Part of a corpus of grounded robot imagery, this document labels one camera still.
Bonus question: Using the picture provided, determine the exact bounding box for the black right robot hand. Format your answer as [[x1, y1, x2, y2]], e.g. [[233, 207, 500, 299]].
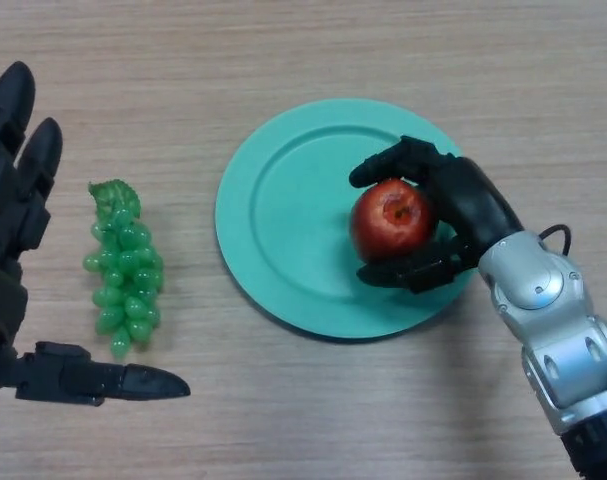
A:
[[348, 134, 527, 295]]

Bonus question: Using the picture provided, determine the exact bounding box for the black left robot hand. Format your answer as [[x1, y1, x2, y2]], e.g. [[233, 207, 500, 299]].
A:
[[0, 60, 192, 417]]

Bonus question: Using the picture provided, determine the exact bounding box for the red apple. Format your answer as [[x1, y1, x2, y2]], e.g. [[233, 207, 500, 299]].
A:
[[350, 179, 439, 264]]

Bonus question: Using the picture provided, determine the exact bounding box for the green round plate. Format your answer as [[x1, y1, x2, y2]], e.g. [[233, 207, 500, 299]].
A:
[[215, 98, 484, 342]]

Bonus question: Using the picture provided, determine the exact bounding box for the green plastic grape bunch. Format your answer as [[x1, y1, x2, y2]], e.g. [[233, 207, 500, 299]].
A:
[[82, 179, 164, 361]]

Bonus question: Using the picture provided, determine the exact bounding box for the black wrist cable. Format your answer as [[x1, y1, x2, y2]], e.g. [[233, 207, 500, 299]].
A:
[[540, 224, 573, 257]]

